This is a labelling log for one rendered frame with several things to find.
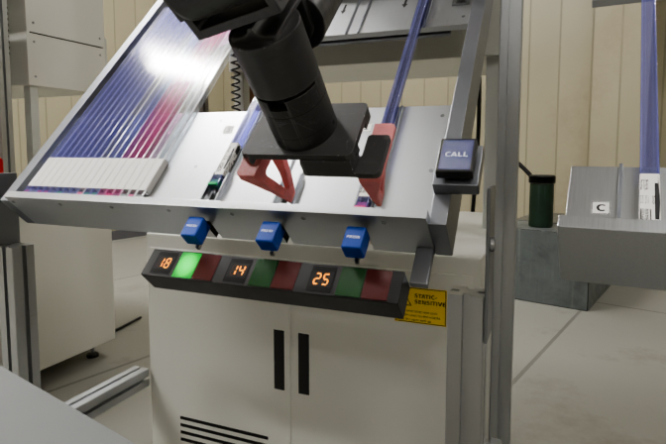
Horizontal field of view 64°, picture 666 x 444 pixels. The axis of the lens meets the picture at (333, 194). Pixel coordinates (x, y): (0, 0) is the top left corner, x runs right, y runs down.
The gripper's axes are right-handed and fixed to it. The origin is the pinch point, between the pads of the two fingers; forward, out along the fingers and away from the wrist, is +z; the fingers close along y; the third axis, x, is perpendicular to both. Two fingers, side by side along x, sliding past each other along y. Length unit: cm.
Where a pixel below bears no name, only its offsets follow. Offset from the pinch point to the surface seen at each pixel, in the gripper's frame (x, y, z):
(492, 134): -56, -9, 47
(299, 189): -7.8, 9.3, 9.0
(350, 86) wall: -311, 139, 237
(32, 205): -3, 53, 9
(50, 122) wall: -195, 340, 166
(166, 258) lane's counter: 3.4, 25.1, 10.3
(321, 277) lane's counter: 4.0, 3.1, 10.0
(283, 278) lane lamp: 4.7, 7.6, 10.1
